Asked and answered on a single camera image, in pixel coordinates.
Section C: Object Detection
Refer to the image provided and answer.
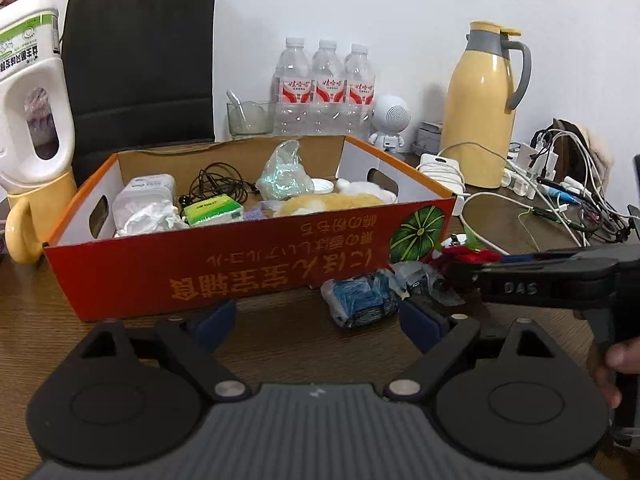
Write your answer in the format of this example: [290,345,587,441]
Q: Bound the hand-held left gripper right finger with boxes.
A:
[384,294,567,403]

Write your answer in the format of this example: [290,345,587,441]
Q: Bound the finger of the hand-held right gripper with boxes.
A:
[500,246,583,267]
[444,256,487,302]

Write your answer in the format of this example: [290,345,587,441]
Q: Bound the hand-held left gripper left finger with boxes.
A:
[81,299,251,403]

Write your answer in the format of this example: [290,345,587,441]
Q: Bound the red cloth item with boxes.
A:
[439,245,502,267]

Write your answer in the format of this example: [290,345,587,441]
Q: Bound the orange red cardboard box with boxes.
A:
[42,134,458,323]

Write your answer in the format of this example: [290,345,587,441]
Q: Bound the purple tissue pack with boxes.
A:
[243,200,282,222]

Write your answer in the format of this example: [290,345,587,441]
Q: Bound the black wired earphones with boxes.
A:
[179,161,262,207]

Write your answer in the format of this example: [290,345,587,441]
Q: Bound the white tissue packet blue print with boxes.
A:
[112,173,177,233]

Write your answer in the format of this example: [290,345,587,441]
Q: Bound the person's right hand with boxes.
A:
[588,337,640,411]

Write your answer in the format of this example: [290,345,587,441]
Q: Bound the clear plastic wrapper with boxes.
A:
[394,259,465,307]

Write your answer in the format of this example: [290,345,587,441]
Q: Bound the green tissue pack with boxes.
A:
[180,194,246,227]

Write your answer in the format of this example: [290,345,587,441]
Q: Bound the brown leather bag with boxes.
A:
[551,118,615,182]

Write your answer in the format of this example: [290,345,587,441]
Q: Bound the crumpled white tissue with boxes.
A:
[116,199,190,237]

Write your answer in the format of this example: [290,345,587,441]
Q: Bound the small grey box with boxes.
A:
[416,120,444,154]

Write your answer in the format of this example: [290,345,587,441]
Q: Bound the yellow plush toy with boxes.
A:
[274,190,389,218]

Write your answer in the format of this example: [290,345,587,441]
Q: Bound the yellow thermos jug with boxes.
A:
[438,20,533,189]

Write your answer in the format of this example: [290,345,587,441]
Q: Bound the crumpled clear plastic bag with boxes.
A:
[255,139,315,202]

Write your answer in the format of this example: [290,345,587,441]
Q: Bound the white robot toy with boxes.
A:
[368,93,413,153]

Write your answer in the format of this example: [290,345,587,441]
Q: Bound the glass cup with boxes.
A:
[227,101,277,137]

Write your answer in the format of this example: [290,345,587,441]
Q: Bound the yellow mug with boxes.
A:
[4,169,79,266]

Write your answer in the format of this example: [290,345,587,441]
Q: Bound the clear water bottle red label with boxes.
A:
[272,37,314,137]
[310,38,347,137]
[343,43,377,134]

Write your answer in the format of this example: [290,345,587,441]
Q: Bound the metal spoon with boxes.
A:
[225,90,249,128]

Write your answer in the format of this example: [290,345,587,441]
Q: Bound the black paper bag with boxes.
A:
[60,0,219,174]

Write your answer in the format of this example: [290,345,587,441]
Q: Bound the white detergent jug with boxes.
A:
[0,0,78,194]

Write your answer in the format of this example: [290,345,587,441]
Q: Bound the thin green wire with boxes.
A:
[516,206,542,252]

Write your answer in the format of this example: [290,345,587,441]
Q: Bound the white power cable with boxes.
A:
[438,141,512,257]

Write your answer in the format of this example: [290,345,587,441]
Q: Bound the tangle of charging cables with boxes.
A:
[502,129,640,248]

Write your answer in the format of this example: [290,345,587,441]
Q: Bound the white charger with cable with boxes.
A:
[416,153,467,192]

